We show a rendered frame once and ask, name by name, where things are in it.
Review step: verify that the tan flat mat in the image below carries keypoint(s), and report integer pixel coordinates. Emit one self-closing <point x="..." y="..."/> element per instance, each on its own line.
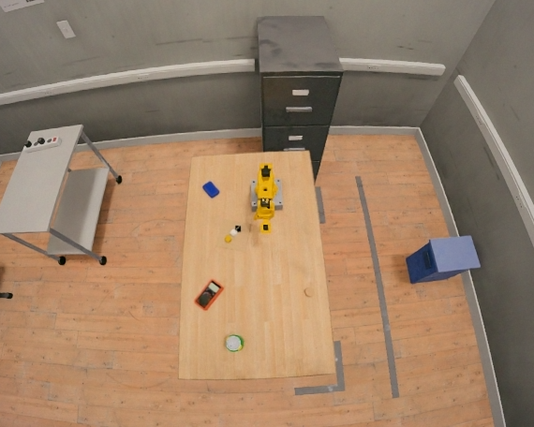
<point x="238" y="242"/>

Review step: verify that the small blue rounded block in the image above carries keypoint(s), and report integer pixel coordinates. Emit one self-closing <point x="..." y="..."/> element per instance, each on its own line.
<point x="211" y="189"/>

